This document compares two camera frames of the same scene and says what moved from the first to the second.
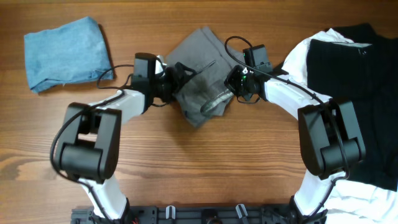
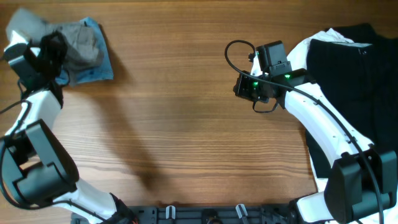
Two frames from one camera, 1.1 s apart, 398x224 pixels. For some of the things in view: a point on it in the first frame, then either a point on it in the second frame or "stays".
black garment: (364, 71) stays
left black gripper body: (164, 88) to (51, 55)
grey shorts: (204, 95) to (83, 48)
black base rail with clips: (200, 214) stays
